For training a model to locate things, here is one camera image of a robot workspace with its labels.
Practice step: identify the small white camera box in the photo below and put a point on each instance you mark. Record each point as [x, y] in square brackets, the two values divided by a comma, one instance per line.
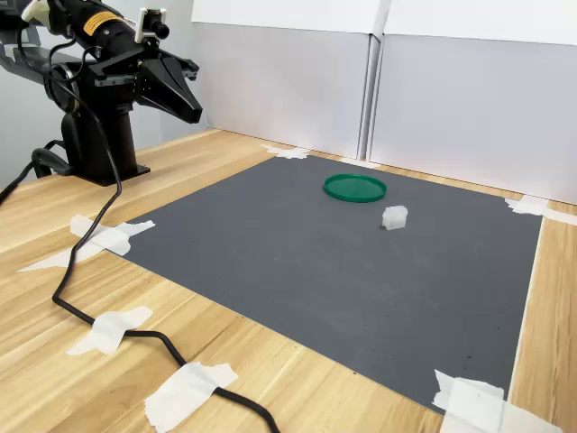
[149, 24]

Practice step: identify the long white tape strip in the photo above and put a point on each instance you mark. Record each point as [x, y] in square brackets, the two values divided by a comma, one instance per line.
[527, 306]

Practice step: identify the small white plastic terminal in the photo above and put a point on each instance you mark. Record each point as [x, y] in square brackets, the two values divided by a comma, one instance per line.
[395, 217]

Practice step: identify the dark grey mat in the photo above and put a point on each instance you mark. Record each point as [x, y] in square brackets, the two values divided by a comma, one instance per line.
[293, 270]

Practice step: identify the round green lid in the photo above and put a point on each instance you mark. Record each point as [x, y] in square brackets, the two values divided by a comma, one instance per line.
[356, 186]

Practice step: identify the white tape piece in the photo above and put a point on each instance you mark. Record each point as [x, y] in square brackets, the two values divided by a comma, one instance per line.
[108, 236]
[108, 329]
[360, 162]
[288, 152]
[527, 206]
[473, 401]
[185, 392]

